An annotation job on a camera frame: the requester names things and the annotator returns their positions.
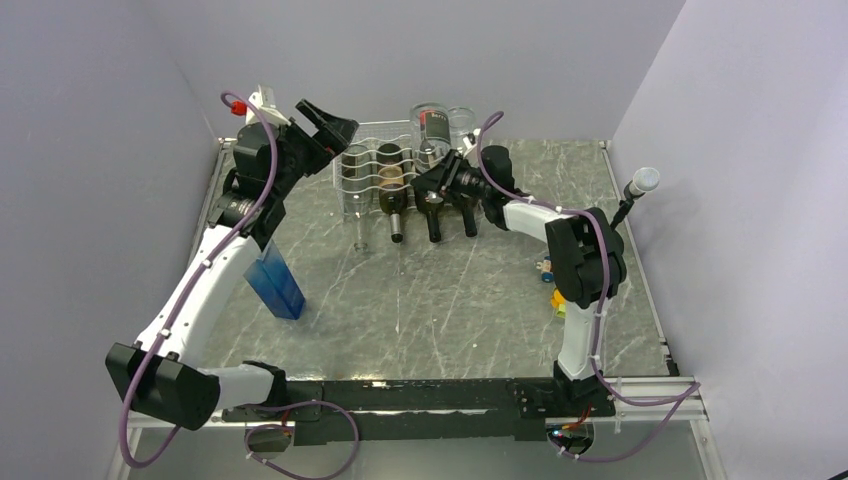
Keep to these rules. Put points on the clear glass bottle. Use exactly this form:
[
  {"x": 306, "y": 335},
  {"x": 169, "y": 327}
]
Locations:
[{"x": 357, "y": 194}]

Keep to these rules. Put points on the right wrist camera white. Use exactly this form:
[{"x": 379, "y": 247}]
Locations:
[{"x": 469, "y": 147}]

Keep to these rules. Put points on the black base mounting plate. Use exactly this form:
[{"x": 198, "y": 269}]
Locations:
[{"x": 520, "y": 408}]

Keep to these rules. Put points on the microphone on black stand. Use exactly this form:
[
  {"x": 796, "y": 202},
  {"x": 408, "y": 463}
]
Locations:
[{"x": 644, "y": 180}]

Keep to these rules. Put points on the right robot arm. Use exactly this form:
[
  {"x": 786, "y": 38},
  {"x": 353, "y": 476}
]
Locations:
[{"x": 585, "y": 253}]

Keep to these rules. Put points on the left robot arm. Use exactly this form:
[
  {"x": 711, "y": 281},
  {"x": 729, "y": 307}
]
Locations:
[{"x": 158, "y": 374}]

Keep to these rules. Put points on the clear bottle silver cap front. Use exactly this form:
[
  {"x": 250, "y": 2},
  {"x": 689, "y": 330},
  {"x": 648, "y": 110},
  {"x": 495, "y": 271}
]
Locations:
[{"x": 430, "y": 135}]

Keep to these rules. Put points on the dark wine bottle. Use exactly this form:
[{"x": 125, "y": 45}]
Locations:
[
  {"x": 430, "y": 206},
  {"x": 467, "y": 212},
  {"x": 392, "y": 196}
]

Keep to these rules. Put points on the blue square glass bottle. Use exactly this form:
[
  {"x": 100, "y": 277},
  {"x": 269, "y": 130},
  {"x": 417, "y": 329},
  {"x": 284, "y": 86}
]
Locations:
[{"x": 273, "y": 282}]

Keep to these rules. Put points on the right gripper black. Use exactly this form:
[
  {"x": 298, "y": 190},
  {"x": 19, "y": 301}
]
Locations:
[{"x": 446, "y": 172}]

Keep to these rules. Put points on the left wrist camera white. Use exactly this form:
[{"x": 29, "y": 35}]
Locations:
[{"x": 262, "y": 99}]

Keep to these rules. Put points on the dark wine bottle front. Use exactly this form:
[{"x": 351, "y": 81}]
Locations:
[{"x": 392, "y": 196}]

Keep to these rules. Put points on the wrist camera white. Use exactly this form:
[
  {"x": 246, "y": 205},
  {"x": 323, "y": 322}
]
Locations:
[
  {"x": 262, "y": 99},
  {"x": 469, "y": 147}
]

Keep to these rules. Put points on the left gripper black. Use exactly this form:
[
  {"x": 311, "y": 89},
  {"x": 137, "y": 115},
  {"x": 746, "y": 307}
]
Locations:
[{"x": 337, "y": 132}]

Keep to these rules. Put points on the clear bottle silver cap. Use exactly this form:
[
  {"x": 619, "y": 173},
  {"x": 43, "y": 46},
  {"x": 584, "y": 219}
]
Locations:
[
  {"x": 430, "y": 135},
  {"x": 462, "y": 122}
]

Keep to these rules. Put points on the white wire wine rack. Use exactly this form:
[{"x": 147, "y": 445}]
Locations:
[{"x": 374, "y": 134}]

